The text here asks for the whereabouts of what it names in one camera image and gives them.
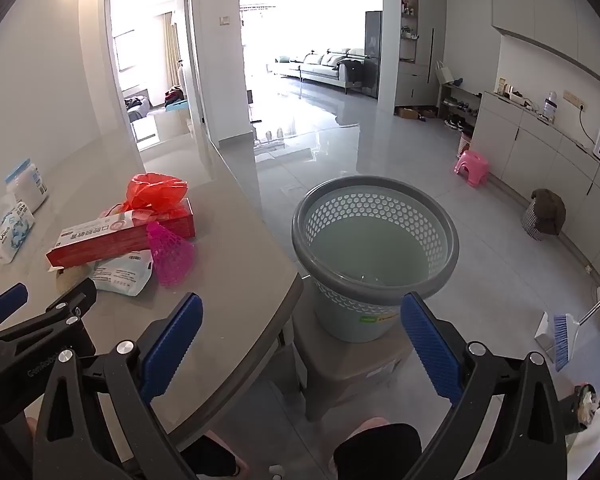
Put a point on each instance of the shoe rack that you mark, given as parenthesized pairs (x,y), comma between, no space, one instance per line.
(460,105)

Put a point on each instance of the grey sideboard cabinet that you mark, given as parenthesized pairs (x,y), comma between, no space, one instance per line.
(530,155)

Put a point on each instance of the long red cardboard box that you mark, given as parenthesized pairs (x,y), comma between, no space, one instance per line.
(105,250)

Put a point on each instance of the person's leg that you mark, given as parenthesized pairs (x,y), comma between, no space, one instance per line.
(375,447)
(210,460)

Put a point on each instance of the bed with dark clothes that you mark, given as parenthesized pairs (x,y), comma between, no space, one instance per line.
(135,107)

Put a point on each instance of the brown plastic stool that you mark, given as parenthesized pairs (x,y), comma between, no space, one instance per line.
(350,365)

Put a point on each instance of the blue patterned tissue pack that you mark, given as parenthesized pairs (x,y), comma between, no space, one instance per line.
(12,232)

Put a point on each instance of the checkered laundry basket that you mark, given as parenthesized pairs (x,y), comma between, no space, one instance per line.
(530,222)

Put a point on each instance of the red plastic bag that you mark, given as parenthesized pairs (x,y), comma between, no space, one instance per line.
(152,192)

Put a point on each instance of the grey wall cabinets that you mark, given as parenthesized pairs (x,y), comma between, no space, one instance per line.
(540,5)

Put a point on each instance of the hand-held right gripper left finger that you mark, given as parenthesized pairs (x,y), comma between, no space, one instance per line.
(172,345)

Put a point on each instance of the tall shelf cabinet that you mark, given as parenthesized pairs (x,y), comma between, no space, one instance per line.
(427,25)

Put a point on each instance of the person's right leg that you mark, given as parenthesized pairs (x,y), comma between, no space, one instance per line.
(375,447)

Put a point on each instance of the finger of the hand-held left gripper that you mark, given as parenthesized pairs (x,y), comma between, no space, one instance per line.
(75,300)
(7,299)

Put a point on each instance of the pink plastic stool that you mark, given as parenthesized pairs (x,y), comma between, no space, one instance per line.
(472,162)

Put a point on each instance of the pink mesh net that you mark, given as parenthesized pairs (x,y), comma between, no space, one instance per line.
(170,257)

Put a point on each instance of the white jar with blue lid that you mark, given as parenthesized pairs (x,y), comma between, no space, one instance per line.
(27,187)

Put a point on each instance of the grey perforated plastic basket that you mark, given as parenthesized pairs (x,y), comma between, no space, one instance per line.
(340,320)

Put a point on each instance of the blue broom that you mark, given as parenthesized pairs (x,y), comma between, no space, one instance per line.
(561,340)

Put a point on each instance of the person's left leg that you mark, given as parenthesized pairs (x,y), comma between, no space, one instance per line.
(210,460)

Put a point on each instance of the small wicker basket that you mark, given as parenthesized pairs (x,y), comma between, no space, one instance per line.
(466,141)

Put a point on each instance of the white power strip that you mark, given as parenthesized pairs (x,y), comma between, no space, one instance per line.
(517,96)

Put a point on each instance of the white dustpan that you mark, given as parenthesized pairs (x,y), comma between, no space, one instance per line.
(545,335)

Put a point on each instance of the white printed packet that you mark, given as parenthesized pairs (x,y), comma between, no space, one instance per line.
(120,275)

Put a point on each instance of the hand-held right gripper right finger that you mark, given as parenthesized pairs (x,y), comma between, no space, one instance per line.
(430,350)

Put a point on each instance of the light grey sofa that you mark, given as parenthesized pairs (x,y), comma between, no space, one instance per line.
(320,65)

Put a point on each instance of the wall socket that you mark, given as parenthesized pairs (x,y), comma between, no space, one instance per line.
(575,100)

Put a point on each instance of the black jacket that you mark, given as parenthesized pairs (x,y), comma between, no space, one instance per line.
(350,72)

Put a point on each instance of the cardboard box with shoes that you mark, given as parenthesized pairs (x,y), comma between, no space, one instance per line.
(408,112)

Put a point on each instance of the beige curtain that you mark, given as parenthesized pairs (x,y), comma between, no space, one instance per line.
(171,50)

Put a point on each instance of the white paper bag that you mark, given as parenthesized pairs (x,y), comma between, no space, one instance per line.
(444,72)

